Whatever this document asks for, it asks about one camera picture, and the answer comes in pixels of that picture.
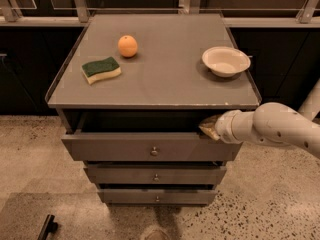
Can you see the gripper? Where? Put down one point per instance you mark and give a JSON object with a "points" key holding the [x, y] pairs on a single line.
{"points": [[225, 127]]}

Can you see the grey top drawer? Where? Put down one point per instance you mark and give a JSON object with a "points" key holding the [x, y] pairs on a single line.
{"points": [[148, 147]]}

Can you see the grey drawer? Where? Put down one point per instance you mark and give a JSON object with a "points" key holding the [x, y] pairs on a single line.
{"points": [[156, 196], [148, 147], [159, 174]]}

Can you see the round robot base foot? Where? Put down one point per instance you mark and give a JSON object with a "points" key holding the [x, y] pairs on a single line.
{"points": [[154, 234]]}

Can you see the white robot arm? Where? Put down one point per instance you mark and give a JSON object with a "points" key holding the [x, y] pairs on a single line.
{"points": [[271, 124]]}

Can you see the grey drawer cabinet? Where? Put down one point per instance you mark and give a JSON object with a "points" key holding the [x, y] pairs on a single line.
{"points": [[164, 88]]}

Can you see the grey middle drawer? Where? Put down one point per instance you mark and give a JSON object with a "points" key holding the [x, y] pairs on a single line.
{"points": [[159, 174]]}

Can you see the grey bottom drawer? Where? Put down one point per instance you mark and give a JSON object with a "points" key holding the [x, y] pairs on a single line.
{"points": [[156, 196]]}

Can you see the white bowl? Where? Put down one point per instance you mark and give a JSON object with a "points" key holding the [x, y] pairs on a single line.
{"points": [[225, 61]]}

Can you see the orange fruit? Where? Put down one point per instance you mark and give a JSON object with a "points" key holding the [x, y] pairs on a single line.
{"points": [[127, 46]]}

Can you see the green and yellow sponge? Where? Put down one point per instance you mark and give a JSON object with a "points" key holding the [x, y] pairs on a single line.
{"points": [[95, 71]]}

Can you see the black object on floor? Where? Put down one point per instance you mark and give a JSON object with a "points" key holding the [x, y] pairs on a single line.
{"points": [[49, 226]]}

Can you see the metal window railing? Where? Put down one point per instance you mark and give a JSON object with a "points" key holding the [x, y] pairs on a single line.
{"points": [[236, 13]]}

